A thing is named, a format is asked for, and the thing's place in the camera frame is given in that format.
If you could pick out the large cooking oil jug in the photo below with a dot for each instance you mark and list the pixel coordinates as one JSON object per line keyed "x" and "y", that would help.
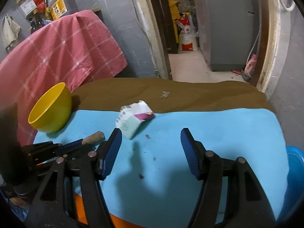
{"x": 60, "y": 8}

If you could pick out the yellow plastic bowl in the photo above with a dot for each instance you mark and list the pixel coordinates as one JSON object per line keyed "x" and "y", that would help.
{"x": 52, "y": 111}

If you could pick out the brown cork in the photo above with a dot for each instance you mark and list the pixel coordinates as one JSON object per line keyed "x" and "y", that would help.
{"x": 93, "y": 138}

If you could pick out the dark sauce bottle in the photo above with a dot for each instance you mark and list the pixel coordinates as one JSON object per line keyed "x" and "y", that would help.
{"x": 36, "y": 23}

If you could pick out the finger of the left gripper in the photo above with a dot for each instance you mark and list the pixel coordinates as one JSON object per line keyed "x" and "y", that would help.
{"x": 49, "y": 146}
{"x": 36, "y": 158}

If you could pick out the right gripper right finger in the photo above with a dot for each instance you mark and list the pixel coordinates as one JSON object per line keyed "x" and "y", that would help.
{"x": 231, "y": 194}

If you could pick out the hanging beige towel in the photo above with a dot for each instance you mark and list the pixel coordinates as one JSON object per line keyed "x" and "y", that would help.
{"x": 10, "y": 32}

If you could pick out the white carton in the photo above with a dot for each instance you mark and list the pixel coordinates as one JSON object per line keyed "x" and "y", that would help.
{"x": 132, "y": 116}

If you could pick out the pink checked cloth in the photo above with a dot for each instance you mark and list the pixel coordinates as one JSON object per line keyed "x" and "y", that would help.
{"x": 75, "y": 49}

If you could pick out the dark wooden door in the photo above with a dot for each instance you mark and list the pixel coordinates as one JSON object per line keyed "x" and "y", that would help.
{"x": 165, "y": 25}

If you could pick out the grey washing machine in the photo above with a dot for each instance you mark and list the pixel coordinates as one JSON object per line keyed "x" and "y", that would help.
{"x": 227, "y": 30}

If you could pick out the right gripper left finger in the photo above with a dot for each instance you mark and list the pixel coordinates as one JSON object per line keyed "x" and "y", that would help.
{"x": 54, "y": 204}

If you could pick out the yellow bag in pantry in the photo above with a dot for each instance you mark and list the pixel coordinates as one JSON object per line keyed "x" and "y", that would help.
{"x": 175, "y": 16}

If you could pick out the blue plastic basin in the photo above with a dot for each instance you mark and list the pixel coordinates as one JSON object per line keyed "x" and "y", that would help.
{"x": 294, "y": 193}

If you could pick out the red white sack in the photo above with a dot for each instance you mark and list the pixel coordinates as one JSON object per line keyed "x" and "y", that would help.
{"x": 187, "y": 35}

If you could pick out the blue orange brown table cloth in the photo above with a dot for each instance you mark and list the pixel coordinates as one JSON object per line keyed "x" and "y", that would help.
{"x": 151, "y": 184}

